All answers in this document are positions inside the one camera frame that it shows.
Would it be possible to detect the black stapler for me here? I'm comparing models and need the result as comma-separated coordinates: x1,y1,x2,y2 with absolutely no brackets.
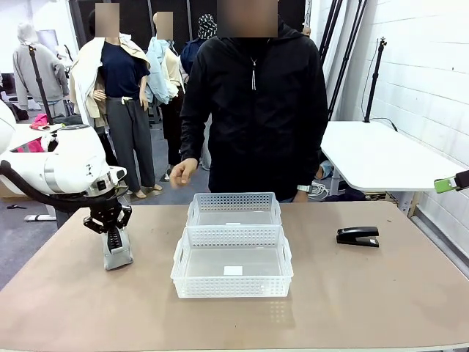
336,226,381,249

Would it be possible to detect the person's left forearm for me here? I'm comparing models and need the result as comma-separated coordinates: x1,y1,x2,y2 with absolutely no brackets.
296,120,330,188

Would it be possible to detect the black light stand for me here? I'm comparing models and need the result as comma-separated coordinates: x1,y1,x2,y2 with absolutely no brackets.
363,36,388,124

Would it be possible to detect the black round bin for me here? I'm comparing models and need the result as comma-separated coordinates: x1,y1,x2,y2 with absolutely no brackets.
54,205,91,229

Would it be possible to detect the mannequin patterned black hood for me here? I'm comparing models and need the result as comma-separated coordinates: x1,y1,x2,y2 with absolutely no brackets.
180,13,217,74

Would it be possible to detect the person's right forearm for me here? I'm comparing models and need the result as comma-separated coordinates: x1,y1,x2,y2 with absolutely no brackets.
179,117,213,162

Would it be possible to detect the white cable bundle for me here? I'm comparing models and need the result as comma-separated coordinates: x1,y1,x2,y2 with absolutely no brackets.
309,181,333,201

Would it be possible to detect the grey zipper pouch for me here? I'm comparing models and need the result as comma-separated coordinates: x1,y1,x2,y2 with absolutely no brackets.
102,227,135,271

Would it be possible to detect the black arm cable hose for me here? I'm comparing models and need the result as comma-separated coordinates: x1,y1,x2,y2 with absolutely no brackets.
0,160,129,213

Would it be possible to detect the mannequin light blue jacket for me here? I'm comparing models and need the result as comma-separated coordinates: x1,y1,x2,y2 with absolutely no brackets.
145,11,188,169

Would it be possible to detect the black tripod stand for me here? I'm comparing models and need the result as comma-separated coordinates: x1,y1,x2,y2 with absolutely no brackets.
328,0,369,120
318,0,340,59

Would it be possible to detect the pink cloth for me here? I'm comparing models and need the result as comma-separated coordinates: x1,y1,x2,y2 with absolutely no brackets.
29,113,52,132

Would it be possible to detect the large white table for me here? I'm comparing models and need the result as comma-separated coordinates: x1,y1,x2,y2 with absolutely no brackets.
320,120,469,217

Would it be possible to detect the pink garment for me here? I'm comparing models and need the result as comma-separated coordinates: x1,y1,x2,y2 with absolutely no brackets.
16,141,45,153

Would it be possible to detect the black pole stand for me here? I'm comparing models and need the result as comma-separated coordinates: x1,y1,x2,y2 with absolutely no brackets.
28,45,54,125

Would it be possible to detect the black monitor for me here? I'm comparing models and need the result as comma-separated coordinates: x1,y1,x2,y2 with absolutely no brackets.
0,72,16,97

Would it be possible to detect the mannequin navy shirt white jacket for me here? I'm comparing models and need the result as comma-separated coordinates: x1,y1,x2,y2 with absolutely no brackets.
69,3,164,199

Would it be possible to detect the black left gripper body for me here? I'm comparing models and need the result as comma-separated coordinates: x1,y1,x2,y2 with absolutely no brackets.
86,193,128,230

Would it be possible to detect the white perforated plastic basket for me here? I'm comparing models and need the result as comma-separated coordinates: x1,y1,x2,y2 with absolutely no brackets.
185,191,283,228
170,225,295,298

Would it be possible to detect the figure in grey hoodie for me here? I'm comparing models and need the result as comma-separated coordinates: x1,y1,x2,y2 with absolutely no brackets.
12,21,70,111

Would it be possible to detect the person's right hand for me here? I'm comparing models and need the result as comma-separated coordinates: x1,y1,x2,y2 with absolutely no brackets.
169,158,199,190

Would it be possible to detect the person in black jacket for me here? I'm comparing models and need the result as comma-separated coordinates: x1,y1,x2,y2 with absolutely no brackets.
179,14,330,203

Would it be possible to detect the flat cardboard box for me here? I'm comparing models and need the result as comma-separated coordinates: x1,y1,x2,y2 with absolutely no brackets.
0,181,30,199

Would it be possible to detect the black cable on table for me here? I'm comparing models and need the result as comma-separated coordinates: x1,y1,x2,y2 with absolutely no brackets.
369,117,399,132

